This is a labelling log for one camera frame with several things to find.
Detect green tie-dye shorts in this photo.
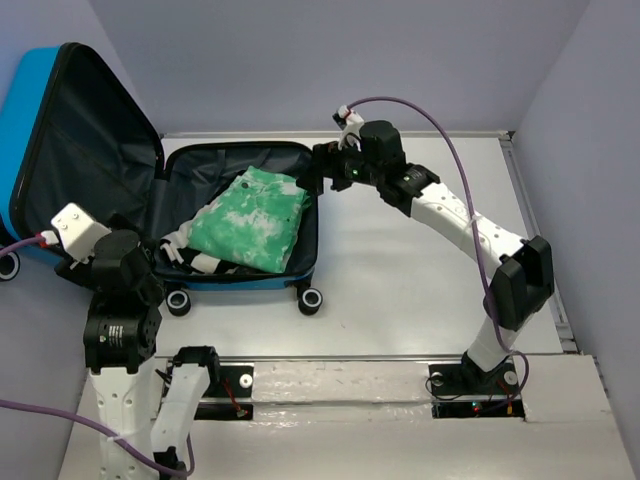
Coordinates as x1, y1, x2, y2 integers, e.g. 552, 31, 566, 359
188, 166, 311, 274

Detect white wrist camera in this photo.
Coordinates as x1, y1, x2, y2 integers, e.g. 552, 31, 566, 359
332, 105, 365, 149
50, 202, 111, 263

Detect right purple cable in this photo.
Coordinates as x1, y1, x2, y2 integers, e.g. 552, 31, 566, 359
344, 95, 532, 401

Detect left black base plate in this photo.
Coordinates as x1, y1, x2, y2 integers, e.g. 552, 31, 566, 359
159, 363, 255, 422

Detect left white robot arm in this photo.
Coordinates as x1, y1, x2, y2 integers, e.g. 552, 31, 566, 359
51, 203, 221, 479

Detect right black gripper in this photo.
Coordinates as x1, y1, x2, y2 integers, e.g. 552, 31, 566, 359
296, 135, 384, 196

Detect black white striped shirt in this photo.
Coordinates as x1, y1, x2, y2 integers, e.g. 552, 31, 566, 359
159, 220, 259, 275

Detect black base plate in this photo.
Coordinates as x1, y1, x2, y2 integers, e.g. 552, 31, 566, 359
425, 362, 525, 420
159, 363, 255, 422

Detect purple cable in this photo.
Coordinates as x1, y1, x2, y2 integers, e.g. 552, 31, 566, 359
0, 232, 196, 476
344, 95, 532, 401

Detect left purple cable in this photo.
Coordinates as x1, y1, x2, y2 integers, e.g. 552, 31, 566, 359
0, 232, 196, 476

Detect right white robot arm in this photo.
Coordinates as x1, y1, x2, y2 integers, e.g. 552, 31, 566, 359
297, 120, 555, 396

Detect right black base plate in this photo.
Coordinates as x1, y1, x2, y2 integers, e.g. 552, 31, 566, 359
425, 362, 525, 420

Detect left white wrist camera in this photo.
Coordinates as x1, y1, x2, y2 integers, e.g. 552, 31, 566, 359
50, 202, 111, 263

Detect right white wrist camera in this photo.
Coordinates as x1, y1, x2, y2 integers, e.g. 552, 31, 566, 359
332, 105, 365, 149

